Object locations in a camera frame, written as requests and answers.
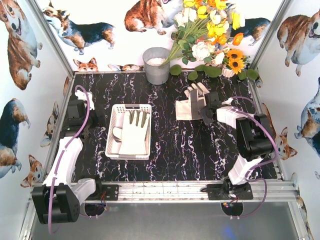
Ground white grey glove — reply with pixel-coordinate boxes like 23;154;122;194
175;82;209;121

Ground white glove green trim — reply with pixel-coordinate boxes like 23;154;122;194
118;110;150;155

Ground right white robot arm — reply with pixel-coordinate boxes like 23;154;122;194
198;91;277;185

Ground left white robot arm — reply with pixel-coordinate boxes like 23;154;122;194
31;90;103;227

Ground white perforated storage basket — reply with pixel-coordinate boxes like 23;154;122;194
105;104;152;161

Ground small white sunflower pot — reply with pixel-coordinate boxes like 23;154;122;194
221;66;235;78

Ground grey metal bucket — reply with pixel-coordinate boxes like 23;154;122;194
142;47;170;85

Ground artificial flower bouquet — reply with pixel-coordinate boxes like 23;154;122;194
166;0;269;81

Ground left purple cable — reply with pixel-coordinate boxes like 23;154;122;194
47;84;92;236

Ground purple cable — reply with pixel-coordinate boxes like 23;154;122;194
47;84;92;236
228;96;281;218

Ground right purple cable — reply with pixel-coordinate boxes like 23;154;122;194
228;96;281;218

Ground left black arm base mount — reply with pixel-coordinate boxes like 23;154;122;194
86;178;120;201

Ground aluminium front rail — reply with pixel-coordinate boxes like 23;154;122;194
28;181;301;204

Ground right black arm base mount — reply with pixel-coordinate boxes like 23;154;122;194
200;178;254;201

